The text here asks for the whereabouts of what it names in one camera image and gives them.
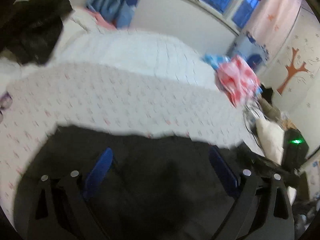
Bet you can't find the dark cloth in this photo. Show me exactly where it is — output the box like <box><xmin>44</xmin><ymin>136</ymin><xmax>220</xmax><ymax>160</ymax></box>
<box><xmin>260</xmin><ymin>86</ymin><xmax>274</xmax><ymax>103</ymax></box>

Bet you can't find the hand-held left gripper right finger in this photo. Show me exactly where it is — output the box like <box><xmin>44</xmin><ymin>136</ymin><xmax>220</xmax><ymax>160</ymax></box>
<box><xmin>209</xmin><ymin>145</ymin><xmax>295</xmax><ymax>240</ymax></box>

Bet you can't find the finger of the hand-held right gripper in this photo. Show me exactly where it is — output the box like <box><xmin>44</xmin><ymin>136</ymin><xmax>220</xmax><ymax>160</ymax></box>
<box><xmin>237</xmin><ymin>149</ymin><xmax>300</xmax><ymax>188</ymax></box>

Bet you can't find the brown fuzzy cloth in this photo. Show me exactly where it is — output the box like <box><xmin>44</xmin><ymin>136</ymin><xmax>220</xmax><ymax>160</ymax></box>
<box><xmin>259</xmin><ymin>97</ymin><xmax>280</xmax><ymax>120</ymax></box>

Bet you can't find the pink plastic bag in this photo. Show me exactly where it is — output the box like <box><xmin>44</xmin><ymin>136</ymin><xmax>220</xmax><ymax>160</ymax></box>
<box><xmin>216</xmin><ymin>55</ymin><xmax>260</xmax><ymax>107</ymax></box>

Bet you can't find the pink cloth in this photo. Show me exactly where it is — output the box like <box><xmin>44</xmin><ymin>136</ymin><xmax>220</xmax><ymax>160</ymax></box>
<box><xmin>85</xmin><ymin>7</ymin><xmax>118</xmax><ymax>29</ymax></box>

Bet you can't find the blue printed cloth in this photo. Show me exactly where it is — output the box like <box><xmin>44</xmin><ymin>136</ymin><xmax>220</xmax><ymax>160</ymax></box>
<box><xmin>202</xmin><ymin>53</ymin><xmax>230</xmax><ymax>70</ymax></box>

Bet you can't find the black puffer jacket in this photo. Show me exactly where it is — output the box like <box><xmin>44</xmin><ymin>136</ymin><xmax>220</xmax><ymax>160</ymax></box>
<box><xmin>14</xmin><ymin>125</ymin><xmax>298</xmax><ymax>240</ymax></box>

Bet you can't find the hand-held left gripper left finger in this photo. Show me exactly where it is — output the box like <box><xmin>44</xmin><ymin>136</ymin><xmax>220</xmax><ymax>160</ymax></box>
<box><xmin>26</xmin><ymin>147</ymin><xmax>113</xmax><ymax>240</ymax></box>

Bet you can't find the pink and blue curtain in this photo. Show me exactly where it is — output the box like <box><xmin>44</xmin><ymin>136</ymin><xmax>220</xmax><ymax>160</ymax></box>
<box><xmin>232</xmin><ymin>0</ymin><xmax>303</xmax><ymax>68</ymax></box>

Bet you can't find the purple patchwork jacket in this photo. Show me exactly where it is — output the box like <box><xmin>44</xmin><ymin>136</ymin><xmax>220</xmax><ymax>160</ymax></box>
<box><xmin>0</xmin><ymin>92</ymin><xmax>13</xmax><ymax>123</ymax></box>

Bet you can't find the orange tree wall decal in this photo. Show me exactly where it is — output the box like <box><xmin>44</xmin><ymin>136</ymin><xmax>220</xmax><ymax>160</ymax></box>
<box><xmin>276</xmin><ymin>47</ymin><xmax>309</xmax><ymax>96</ymax></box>

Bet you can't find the striped white duvet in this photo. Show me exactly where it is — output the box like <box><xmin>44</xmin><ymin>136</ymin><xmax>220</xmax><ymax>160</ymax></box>
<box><xmin>0</xmin><ymin>7</ymin><xmax>218</xmax><ymax>90</ymax></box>

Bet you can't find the blue whale print curtain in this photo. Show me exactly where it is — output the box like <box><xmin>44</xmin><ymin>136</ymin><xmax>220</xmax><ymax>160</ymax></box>
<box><xmin>86</xmin><ymin>0</ymin><xmax>147</xmax><ymax>29</ymax></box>

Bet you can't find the black hooded jacket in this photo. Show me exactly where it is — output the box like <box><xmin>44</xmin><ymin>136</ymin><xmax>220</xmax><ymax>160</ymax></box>
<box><xmin>0</xmin><ymin>0</ymin><xmax>74</xmax><ymax>67</ymax></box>

